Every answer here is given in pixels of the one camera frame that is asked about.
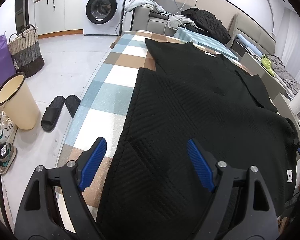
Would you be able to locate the purple bag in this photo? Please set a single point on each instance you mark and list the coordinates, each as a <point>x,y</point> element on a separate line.
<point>7,68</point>

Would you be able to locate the black slipper near bin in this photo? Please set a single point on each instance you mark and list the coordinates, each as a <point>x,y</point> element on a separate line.
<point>52,113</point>

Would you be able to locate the grey crumpled bedding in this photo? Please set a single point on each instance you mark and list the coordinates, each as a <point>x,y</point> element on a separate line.
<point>278,67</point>

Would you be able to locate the grey green sneaker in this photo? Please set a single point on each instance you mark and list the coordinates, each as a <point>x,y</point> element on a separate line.
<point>8,153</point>

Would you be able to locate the beige plastic trash bin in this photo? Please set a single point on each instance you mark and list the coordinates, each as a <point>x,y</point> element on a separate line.
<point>17,102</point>

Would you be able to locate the grey sofa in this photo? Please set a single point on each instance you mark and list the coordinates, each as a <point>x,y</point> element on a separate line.
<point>145,18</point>

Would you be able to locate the light blue pillow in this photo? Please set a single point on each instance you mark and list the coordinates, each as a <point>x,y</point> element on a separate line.
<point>249,45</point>

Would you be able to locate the white cabinet with wood counter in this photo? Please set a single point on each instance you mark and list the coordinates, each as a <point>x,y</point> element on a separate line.
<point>58,17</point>

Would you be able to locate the black quilted jacket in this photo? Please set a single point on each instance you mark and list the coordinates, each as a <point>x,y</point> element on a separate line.
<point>207,24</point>

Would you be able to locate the lime green toy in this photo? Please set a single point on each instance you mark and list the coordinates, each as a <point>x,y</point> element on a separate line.
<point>267,65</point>

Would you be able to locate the white front-load washing machine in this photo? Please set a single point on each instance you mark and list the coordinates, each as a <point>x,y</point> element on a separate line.
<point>103,17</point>

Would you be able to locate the light blue plaid folded blanket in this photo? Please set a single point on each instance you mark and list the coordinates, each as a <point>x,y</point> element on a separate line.
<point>202,40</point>

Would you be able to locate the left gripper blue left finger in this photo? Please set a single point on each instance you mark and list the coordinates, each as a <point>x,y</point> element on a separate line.
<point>89,162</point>

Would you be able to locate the black knitted sweater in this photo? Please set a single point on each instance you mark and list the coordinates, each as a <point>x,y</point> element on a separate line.
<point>151,190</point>

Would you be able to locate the white grey clothes pile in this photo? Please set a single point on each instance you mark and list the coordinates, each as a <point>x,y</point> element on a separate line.
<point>176,21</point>

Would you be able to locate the woven two-tone laundry basket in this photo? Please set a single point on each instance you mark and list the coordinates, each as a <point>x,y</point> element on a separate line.
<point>25,51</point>

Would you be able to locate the white green sneakers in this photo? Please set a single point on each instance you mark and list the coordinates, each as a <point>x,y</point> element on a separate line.
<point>7,129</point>

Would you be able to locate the plaid checkered bed sheet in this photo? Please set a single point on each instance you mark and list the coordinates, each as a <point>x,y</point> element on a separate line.
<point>104,106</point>

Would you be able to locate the black slipper near bed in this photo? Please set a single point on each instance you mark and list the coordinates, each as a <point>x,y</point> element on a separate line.
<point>72,103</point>

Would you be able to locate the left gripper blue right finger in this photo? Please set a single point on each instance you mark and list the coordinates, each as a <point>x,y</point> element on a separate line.
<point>204,164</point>

